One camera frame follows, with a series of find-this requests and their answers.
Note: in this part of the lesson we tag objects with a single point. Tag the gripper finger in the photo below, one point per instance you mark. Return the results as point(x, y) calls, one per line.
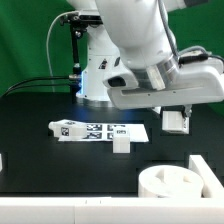
point(187, 111)

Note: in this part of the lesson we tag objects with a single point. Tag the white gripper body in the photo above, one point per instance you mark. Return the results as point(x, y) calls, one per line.
point(166, 84)

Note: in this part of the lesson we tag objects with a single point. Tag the white round stool seat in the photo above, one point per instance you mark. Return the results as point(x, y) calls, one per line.
point(168, 181)

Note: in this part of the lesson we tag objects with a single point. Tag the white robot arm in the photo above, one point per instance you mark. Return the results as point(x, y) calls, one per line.
point(146, 69)

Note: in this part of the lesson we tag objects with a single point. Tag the white marker sheet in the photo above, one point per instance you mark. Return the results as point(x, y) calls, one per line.
point(104, 132)

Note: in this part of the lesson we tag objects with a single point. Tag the white L-shaped fence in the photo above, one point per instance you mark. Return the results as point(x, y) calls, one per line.
point(208, 209)

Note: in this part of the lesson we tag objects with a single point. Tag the black camera stand pole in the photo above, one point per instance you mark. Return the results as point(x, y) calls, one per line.
point(76, 76)

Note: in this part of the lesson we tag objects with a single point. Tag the black camera on stand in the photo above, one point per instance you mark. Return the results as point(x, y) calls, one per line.
point(80, 17)

